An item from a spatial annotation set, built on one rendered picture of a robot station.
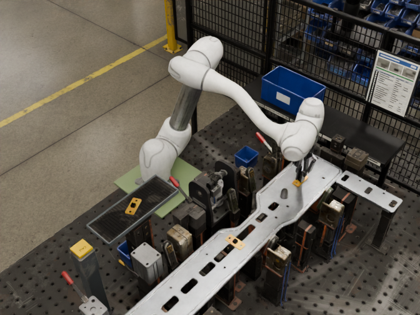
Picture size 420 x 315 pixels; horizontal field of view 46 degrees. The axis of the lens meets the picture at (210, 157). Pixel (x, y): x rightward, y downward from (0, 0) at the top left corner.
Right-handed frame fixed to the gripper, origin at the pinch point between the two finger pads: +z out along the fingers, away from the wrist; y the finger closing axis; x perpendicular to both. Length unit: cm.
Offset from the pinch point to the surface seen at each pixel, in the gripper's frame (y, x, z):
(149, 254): -15, -78, -6
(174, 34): -248, 157, 89
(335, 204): 21.6, -5.2, 0.0
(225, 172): -17.9, -32.2, -13.6
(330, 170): 7.1, 15.3, 4.6
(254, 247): 7.6, -43.0, 4.5
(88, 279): -30, -98, 4
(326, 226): 20.8, -7.5, 13.4
